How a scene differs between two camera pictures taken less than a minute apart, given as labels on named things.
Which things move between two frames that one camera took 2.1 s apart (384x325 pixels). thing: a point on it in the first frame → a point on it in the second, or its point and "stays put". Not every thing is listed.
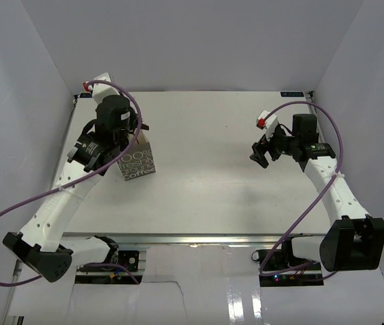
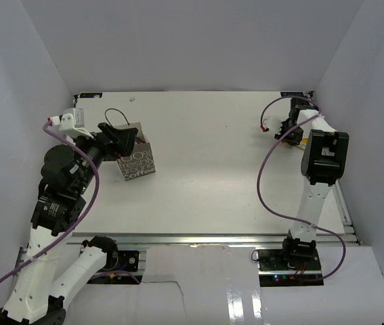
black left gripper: [134, 118] → [103, 139]
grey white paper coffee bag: [138, 161] stays put
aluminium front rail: [198, 240] stays put
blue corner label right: [292, 94] stays put
